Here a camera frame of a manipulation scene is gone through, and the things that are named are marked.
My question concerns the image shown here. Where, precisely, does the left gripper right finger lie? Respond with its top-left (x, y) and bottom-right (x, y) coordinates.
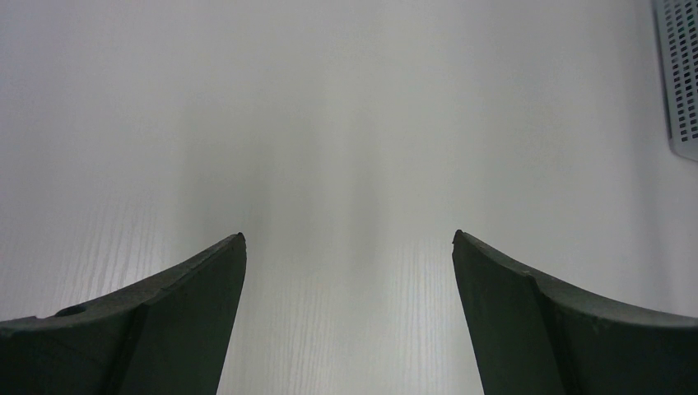
top-left (452, 231), bottom-right (697, 394)

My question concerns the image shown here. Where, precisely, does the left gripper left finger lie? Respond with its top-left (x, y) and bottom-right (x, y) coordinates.
top-left (1, 233), bottom-right (247, 394)

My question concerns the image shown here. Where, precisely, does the white laundry basket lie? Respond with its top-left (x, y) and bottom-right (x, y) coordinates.
top-left (652, 0), bottom-right (697, 161)

